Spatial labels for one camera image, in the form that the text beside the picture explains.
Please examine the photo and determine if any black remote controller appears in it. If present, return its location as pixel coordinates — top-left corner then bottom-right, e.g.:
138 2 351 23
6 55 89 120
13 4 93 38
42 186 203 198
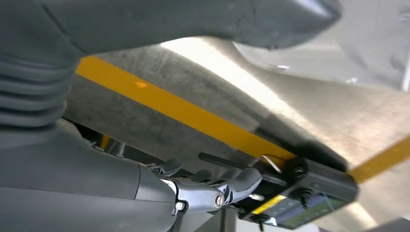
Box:
198 151 359 232

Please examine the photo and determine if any small yellow tape rectangle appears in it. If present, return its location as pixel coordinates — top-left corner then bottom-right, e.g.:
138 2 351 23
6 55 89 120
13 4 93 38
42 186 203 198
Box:
74 56 410 186

